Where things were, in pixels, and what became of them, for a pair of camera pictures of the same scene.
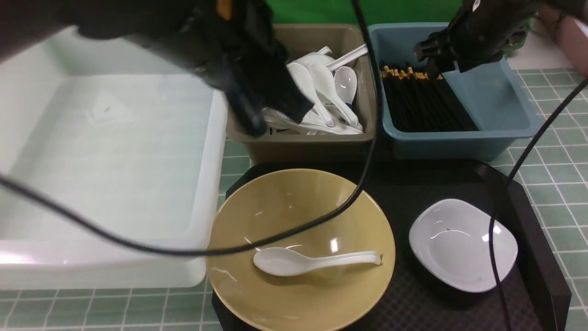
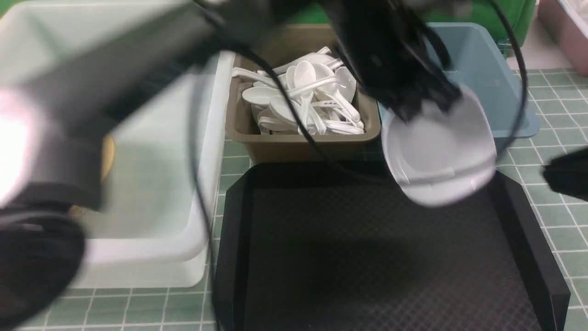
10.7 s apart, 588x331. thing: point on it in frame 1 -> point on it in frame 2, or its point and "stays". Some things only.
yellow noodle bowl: [330, 298] -> [108, 159]
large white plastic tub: [126, 137] stays
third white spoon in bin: [346, 82] stays
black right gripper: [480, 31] -> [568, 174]
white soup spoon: [281, 261] -> [305, 74]
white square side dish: [451, 239] -> [442, 156]
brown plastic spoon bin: [296, 40] stays
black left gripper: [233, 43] -> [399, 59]
